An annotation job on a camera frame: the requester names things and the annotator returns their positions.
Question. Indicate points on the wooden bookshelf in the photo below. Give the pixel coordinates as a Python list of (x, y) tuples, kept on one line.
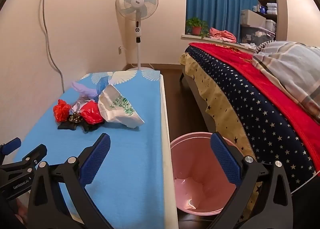
[(280, 11)]

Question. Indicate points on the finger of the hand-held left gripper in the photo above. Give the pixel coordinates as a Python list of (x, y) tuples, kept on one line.
[(35, 155), (11, 144)]

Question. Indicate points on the small red plastic bag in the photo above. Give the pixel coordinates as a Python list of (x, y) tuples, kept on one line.
[(61, 111)]

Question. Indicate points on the pink plastic bucket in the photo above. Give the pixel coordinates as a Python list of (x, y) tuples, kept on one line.
[(200, 169)]

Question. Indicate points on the striped grey pillow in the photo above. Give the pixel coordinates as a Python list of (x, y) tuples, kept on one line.
[(287, 69)]

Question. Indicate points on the large red plastic bag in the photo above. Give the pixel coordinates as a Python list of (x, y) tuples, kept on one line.
[(91, 112)]

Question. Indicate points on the pink folded cloth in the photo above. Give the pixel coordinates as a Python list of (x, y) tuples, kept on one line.
[(221, 34)]

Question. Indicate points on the small white wall outlet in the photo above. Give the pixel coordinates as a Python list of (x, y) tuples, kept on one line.
[(120, 50)]

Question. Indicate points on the stack of white boxes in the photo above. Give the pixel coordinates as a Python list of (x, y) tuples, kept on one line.
[(271, 8)]

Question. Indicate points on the bed with star blanket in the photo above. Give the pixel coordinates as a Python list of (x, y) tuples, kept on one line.
[(250, 109)]

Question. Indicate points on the purple plastic bag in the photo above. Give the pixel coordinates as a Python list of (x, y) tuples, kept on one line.
[(85, 91)]

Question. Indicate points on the white paper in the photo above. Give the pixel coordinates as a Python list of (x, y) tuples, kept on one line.
[(80, 105)]

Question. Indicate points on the clear plastic storage bin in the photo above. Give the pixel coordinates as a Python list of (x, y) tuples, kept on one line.
[(257, 34)]

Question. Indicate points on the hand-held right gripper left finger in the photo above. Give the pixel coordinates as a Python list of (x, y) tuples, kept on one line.
[(95, 159)]

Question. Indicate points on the beige storage box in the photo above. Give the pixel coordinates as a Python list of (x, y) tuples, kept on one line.
[(252, 18)]

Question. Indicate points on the brown patterned wrapper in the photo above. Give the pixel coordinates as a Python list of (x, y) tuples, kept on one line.
[(75, 117)]

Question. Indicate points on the blue plastic bag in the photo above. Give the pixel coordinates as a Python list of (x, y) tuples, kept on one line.
[(102, 86)]

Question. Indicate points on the white lidded box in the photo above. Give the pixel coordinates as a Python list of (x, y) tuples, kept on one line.
[(271, 25)]

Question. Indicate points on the black white striped cloth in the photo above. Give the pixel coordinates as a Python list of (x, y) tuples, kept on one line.
[(265, 44)]

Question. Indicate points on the white standing fan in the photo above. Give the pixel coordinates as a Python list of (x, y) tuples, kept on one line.
[(137, 1)]

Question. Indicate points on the potted green plant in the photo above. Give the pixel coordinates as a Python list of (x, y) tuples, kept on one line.
[(196, 29)]

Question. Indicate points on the white plastic bag green print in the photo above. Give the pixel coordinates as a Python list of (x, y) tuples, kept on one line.
[(117, 109)]

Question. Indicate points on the blue white packets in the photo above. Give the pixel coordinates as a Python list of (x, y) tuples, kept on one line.
[(259, 8)]

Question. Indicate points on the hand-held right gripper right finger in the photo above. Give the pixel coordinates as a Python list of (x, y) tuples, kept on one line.
[(225, 159)]

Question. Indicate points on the red blanket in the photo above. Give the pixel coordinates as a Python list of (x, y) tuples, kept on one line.
[(250, 74)]

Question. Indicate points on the blue patterned table mat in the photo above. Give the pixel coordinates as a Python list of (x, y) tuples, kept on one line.
[(130, 144)]

